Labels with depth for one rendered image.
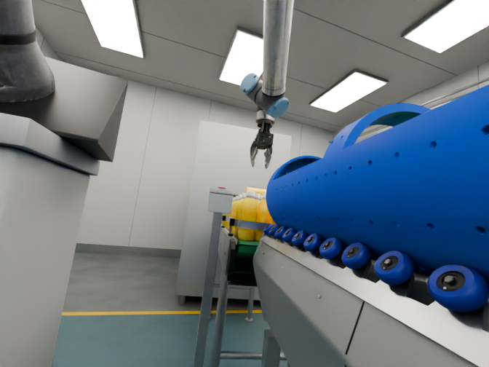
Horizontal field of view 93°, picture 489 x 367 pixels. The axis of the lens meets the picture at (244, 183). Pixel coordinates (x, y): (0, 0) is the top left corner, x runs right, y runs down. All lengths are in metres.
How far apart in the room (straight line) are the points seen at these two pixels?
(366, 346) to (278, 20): 0.77
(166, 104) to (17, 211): 4.98
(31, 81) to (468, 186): 0.63
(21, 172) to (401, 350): 0.52
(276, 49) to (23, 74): 0.63
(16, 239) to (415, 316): 0.52
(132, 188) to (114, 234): 0.92
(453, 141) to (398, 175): 0.06
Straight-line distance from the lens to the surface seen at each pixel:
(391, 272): 0.34
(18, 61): 0.58
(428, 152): 0.28
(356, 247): 0.42
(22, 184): 0.46
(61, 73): 0.72
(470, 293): 0.29
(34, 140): 0.44
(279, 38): 0.84
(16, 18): 0.57
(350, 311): 0.40
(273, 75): 0.89
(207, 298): 1.12
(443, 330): 0.31
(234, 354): 1.44
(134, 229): 4.99
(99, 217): 5.09
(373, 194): 0.34
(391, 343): 0.35
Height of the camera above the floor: 1.01
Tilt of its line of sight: 7 degrees up
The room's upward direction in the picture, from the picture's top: 7 degrees clockwise
